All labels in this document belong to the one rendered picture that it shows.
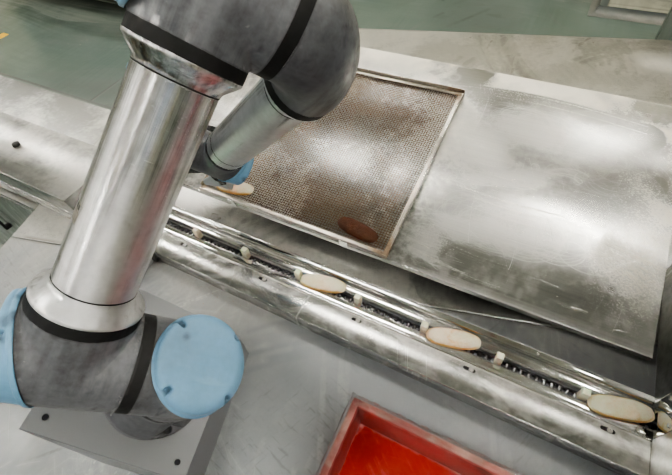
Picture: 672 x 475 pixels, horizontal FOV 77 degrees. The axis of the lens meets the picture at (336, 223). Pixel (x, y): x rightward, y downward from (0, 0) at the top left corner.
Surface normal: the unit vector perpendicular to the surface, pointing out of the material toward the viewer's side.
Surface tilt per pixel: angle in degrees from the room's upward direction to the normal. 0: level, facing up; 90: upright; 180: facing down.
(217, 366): 48
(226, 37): 85
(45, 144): 0
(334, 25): 68
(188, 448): 40
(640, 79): 0
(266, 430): 0
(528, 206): 10
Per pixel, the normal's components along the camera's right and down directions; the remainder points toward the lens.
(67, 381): 0.41, 0.37
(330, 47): 0.55, 0.54
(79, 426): 0.57, -0.40
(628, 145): -0.15, -0.51
